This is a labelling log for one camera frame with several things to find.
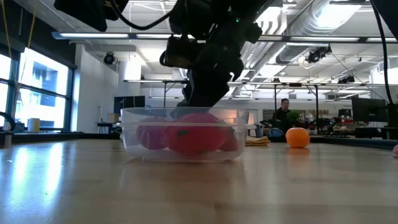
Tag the black beam with strip lights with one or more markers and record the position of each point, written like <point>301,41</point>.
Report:
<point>93,35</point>

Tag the person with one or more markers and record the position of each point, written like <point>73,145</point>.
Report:
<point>283,113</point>

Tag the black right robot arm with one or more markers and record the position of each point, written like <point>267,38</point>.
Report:
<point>388,15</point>

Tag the blue round object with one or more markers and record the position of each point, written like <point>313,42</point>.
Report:
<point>276,135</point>

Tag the orange toy fruit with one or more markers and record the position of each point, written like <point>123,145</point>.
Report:
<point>298,137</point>

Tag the black computer monitor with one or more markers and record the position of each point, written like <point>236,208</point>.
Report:
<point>129,104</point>
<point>368,109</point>
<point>392,115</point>

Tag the black metal station frame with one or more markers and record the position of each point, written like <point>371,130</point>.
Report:
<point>164,93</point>
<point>275,99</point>

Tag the small pink toy piece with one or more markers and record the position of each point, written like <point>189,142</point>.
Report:
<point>395,150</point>

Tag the silver ventilation duct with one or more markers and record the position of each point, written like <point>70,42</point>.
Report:
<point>314,18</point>

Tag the red toy dragon fruit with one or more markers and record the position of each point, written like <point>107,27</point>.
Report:
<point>196,137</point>

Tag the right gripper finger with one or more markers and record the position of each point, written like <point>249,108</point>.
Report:
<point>211,84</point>
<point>237,69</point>

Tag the clear plastic tupperware container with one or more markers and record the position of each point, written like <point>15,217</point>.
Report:
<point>140,152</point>

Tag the yellow folded cloth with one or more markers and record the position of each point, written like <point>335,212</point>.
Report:
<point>257,141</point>

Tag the black neighbouring robot arm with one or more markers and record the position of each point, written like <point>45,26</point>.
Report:
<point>323,123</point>

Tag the green leafy plant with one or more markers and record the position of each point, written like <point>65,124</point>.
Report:
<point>293,116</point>

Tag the black round spotlight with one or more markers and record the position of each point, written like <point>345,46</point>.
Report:
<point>317,54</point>
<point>109,58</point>

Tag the pink spiky ball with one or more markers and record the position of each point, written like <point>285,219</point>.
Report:
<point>150,137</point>

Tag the large glass window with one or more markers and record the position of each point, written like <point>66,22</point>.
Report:
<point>43,90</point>

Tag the white cylinder container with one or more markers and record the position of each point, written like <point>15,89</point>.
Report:
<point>33,124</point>

